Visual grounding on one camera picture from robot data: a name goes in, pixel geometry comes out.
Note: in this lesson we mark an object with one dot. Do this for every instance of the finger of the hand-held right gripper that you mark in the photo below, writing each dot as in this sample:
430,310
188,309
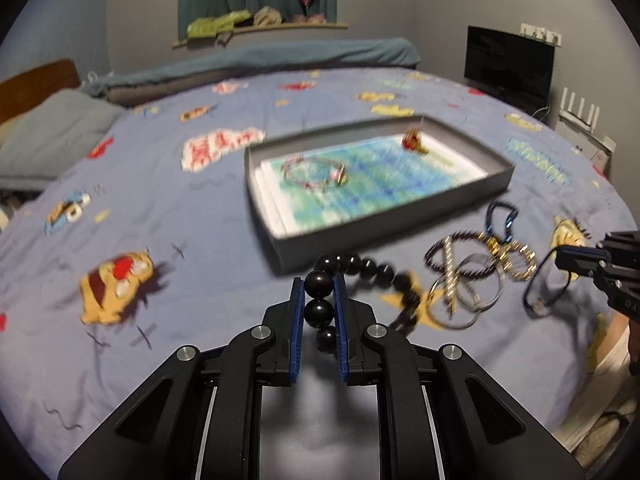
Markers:
620,242
575,260

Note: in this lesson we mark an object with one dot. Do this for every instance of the red and gold ornament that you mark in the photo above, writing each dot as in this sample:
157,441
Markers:
412,140

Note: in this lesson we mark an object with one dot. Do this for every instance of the wooden headboard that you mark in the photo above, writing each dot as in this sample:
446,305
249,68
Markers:
35,77

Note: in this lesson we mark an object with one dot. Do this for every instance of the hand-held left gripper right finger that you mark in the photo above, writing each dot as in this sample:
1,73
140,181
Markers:
341,330

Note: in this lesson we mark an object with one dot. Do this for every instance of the teal folded blanket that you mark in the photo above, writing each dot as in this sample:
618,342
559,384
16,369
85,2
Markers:
300,55

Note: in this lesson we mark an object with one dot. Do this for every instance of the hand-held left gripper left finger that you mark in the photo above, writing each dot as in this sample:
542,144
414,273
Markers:
297,330

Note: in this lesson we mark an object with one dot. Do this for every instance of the blue printed paper sheet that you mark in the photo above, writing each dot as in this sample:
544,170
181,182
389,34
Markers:
380,180

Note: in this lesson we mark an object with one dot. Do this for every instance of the green cloth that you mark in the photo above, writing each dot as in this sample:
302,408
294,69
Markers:
215,25

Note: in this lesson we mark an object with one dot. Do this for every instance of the wooden window shelf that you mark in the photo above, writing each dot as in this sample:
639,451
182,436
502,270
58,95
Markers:
300,27

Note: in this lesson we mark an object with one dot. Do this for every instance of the gold twisted hair stick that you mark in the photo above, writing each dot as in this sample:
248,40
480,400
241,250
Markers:
450,270

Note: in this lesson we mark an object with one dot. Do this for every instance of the grey-green pillow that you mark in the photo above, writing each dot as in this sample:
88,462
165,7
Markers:
55,130

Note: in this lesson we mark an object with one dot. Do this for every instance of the pink cloth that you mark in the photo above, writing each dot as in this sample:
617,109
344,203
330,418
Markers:
312,18

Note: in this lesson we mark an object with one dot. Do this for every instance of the person's right hand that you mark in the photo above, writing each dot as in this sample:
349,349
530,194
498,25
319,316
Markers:
614,342

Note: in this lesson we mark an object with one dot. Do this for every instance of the cartoon printed blue bedsheet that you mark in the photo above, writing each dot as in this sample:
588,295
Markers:
175,210

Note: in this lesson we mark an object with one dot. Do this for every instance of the silver bangle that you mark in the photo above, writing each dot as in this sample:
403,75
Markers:
495,295
440,317

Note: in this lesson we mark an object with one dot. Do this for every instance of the grey cardboard box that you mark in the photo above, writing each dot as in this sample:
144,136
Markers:
300,255

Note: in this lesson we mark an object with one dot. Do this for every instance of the beige cloth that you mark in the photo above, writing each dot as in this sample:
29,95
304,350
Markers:
267,16

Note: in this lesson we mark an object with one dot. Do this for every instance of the white wall sockets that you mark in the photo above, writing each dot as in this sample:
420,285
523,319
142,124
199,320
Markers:
540,34

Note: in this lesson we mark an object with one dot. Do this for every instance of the white router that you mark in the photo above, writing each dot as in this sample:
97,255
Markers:
577,120

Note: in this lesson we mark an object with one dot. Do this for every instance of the black television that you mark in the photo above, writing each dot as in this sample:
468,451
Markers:
505,65

